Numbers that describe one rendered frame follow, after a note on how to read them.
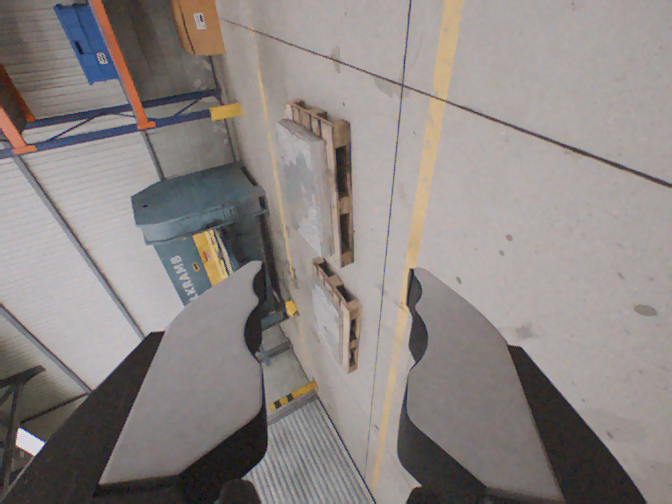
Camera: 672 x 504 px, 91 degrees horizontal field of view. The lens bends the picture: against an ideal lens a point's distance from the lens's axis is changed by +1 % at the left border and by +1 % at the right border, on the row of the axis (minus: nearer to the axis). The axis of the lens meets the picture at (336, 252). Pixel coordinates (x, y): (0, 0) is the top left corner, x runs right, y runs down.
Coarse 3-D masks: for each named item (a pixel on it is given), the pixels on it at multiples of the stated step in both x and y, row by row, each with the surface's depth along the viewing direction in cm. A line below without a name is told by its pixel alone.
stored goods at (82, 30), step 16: (64, 16) 339; (80, 16) 345; (80, 32) 351; (96, 32) 357; (80, 48) 358; (96, 48) 364; (80, 64) 364; (96, 64) 371; (112, 64) 377; (96, 80) 379
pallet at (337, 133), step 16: (288, 112) 267; (304, 112) 241; (320, 112) 240; (320, 128) 230; (336, 128) 215; (336, 144) 221; (336, 176) 234; (336, 192) 242; (336, 208) 250; (352, 208) 257; (336, 224) 260; (352, 224) 266; (336, 240) 272; (352, 240) 276; (336, 256) 285; (352, 256) 286
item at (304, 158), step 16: (288, 128) 250; (304, 128) 249; (288, 144) 258; (304, 144) 230; (320, 144) 226; (288, 160) 271; (304, 160) 240; (320, 160) 232; (288, 176) 285; (304, 176) 252; (320, 176) 239; (288, 192) 301; (304, 192) 264; (320, 192) 246; (304, 208) 278; (320, 208) 253; (304, 224) 293; (320, 224) 262; (320, 240) 273; (320, 256) 285
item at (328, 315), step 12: (312, 276) 354; (312, 288) 371; (324, 288) 342; (324, 300) 345; (324, 312) 362; (336, 312) 323; (324, 324) 379; (336, 324) 337; (324, 336) 399; (336, 336) 353; (336, 348) 370; (336, 360) 388
